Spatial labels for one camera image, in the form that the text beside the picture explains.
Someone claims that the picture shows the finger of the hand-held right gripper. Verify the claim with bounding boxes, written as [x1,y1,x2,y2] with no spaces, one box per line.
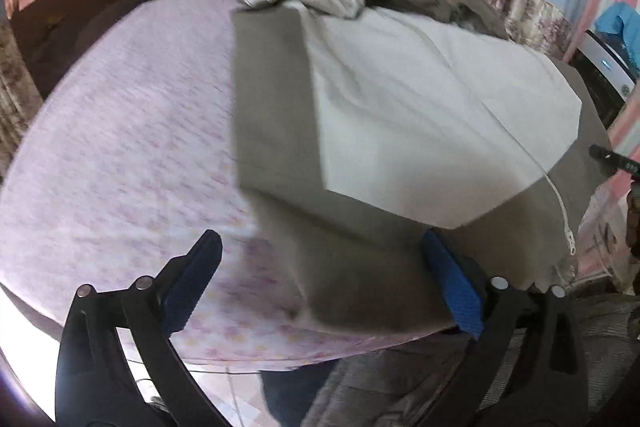
[588,144,640,178]

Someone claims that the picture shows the white and black appliance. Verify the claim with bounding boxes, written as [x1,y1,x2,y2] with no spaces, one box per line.
[569,29,639,128]

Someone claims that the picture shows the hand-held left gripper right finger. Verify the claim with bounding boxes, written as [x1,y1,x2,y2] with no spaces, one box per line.
[415,228,591,427]

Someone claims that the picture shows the olive jacket with white lining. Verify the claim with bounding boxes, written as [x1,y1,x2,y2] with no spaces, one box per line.
[227,0,608,338]

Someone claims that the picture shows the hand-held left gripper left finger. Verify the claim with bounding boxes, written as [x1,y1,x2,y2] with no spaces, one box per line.
[54,230,236,427]

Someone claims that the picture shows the dark blue cloth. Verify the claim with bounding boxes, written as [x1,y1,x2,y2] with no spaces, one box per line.
[257,349,341,427]

